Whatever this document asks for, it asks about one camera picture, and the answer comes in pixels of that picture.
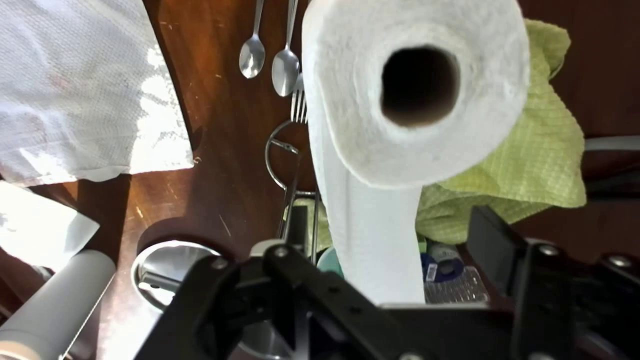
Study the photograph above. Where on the large white paper sheet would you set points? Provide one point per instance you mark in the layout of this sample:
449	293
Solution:
80	87

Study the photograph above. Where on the steel fork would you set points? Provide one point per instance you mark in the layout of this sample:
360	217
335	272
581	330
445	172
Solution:
298	100

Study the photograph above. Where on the white cylinder tube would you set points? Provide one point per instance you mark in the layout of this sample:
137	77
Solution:
52	306

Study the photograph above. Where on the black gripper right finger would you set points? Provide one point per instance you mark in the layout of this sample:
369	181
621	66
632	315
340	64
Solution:
573	306

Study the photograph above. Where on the steel spoon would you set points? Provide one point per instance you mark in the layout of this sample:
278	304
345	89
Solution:
284	66
252	57

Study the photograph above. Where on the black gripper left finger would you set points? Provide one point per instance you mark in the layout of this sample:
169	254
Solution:
300	301

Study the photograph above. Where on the white paper towel roll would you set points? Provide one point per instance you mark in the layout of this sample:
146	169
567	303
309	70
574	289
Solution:
346	100

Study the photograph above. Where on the teal bowl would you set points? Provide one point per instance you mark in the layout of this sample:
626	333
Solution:
328	262

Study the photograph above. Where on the small white paper sheet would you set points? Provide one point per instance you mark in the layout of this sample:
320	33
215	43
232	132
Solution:
41	223

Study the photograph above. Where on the green cloth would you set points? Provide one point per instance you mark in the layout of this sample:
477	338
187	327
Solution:
532	147

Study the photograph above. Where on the steel pot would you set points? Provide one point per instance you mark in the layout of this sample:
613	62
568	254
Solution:
167	266

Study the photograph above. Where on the blue packet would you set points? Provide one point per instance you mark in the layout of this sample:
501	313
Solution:
442	262

